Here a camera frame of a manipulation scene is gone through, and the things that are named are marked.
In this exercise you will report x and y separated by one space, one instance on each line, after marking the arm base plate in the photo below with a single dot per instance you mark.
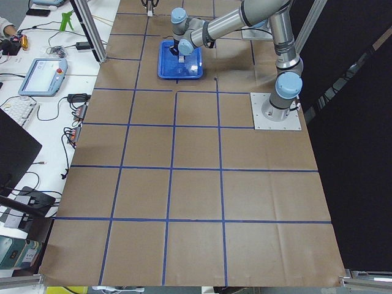
267 117
256 34

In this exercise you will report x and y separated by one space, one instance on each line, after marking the green handled reach grabber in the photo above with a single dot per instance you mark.
66 21

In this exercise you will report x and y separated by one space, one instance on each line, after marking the blue plastic tray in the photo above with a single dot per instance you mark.
169 66

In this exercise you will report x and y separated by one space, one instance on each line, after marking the person hand at desk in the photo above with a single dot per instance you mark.
9 30

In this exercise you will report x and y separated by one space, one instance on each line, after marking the black smartphone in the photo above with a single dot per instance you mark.
38 12

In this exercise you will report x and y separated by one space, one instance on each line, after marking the black monitor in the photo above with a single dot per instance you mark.
19 149

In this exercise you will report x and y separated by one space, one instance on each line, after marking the blue teach pendant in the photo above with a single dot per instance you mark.
44 77

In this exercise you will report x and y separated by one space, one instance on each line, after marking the white keyboard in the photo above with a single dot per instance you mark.
21 109

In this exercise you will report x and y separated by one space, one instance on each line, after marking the wooden chopstick pair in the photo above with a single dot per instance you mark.
103 20

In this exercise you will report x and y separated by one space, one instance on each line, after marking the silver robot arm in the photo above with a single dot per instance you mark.
191 33

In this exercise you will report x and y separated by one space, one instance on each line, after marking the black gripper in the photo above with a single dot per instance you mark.
149 3
180 56

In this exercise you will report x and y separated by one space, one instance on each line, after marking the aluminium frame post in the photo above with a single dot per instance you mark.
90 30

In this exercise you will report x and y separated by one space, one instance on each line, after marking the brown paper table cover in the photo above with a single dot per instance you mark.
172 185

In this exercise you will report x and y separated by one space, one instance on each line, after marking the black power adapter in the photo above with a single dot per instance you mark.
82 46

